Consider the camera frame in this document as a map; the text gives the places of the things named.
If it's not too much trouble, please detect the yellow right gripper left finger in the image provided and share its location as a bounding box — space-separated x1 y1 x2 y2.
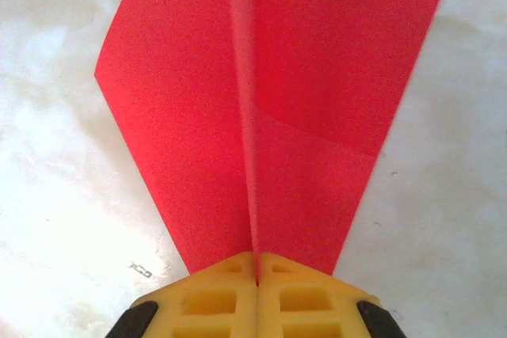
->
105 251 258 338

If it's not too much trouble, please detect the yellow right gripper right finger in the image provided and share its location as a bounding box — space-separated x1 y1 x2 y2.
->
257 253 401 338

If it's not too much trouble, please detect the red paper sheet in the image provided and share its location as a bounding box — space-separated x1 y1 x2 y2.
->
93 0 459 275

